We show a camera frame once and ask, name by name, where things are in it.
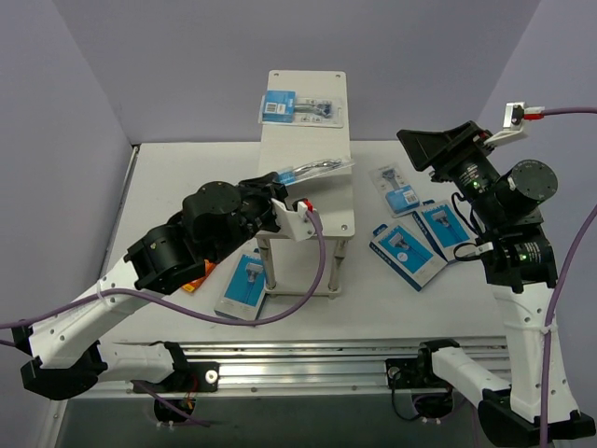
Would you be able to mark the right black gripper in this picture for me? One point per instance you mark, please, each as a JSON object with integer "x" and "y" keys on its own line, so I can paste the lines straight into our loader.
{"x": 453, "y": 152}

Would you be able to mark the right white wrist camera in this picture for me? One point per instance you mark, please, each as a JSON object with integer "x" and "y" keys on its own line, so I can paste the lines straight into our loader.
{"x": 516, "y": 116}

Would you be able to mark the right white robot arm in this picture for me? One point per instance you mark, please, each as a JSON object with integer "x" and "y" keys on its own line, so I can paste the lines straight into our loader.
{"x": 536, "y": 406}

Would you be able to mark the white two-tier shelf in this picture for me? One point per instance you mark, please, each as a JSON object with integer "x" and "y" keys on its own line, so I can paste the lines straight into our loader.
{"x": 331, "y": 195}

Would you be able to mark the aluminium mounting rail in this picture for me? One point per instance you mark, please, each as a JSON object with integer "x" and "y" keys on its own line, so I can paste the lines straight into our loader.
{"x": 293, "y": 369}

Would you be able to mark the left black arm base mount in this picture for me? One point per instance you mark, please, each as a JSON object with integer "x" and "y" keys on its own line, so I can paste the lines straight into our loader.
{"x": 200, "y": 377}

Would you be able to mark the blue Harry's box far right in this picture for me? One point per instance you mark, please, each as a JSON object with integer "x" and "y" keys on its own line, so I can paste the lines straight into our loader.
{"x": 442, "y": 228}

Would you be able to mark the Gillette SkinGuard blister pack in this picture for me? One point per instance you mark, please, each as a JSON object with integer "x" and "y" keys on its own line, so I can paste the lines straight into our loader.
{"x": 296, "y": 174}

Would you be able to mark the lower orange Fusion5 razor box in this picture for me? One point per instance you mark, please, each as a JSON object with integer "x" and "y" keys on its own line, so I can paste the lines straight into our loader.
{"x": 194, "y": 285}

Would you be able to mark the blue Harry's box front left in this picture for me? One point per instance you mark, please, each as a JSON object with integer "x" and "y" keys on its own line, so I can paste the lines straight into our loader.
{"x": 244, "y": 294}

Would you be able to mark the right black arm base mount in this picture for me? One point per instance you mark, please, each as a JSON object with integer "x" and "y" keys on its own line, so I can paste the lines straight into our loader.
{"x": 410, "y": 373}

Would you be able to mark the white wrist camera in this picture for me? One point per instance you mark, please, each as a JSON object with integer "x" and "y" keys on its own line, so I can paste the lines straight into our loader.
{"x": 516, "y": 116}
{"x": 294, "y": 224}

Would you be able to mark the clear blue-card razor blister pack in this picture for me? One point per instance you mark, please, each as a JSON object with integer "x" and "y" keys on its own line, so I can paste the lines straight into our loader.
{"x": 396, "y": 191}

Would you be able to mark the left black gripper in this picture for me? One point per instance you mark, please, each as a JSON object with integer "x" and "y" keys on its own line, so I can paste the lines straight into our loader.
{"x": 263, "y": 189}

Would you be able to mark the blue harry's box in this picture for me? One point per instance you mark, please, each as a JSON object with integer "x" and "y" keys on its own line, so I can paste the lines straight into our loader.
{"x": 442, "y": 228}
{"x": 244, "y": 294}
{"x": 414, "y": 260}

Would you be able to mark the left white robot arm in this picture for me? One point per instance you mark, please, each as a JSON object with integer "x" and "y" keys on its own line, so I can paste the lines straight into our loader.
{"x": 68, "y": 354}

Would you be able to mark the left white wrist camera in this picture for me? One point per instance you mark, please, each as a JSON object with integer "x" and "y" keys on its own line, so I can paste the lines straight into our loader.
{"x": 294, "y": 224}

